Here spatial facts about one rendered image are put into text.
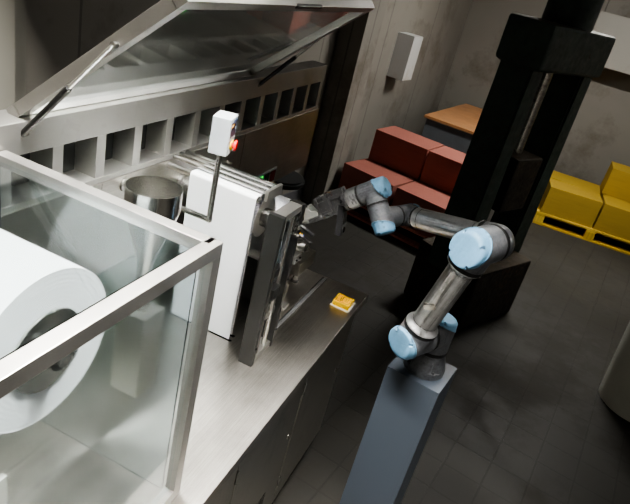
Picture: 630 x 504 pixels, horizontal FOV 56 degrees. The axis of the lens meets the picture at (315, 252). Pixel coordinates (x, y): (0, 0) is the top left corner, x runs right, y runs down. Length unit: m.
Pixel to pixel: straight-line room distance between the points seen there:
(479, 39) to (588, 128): 1.76
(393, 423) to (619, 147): 6.28
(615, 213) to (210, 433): 5.91
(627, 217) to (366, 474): 5.21
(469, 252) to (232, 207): 0.72
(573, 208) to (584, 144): 1.31
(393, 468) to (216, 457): 0.90
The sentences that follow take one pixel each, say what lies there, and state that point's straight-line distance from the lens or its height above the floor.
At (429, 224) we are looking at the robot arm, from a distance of 2.03.
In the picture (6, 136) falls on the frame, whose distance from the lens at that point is 1.47.
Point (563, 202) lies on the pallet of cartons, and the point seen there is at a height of 0.32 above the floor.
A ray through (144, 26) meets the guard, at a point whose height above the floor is 1.93.
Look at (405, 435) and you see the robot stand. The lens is 2.29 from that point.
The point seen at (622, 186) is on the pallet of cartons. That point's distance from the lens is 7.44.
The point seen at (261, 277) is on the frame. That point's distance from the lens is 1.81.
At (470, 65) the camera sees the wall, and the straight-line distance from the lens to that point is 8.37.
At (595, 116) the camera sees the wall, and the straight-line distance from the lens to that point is 8.10.
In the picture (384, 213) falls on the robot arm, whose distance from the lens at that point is 2.02.
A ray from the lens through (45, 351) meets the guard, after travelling 0.86.
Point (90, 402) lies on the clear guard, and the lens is 1.04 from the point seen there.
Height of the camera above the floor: 2.13
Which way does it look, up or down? 26 degrees down
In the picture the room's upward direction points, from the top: 14 degrees clockwise
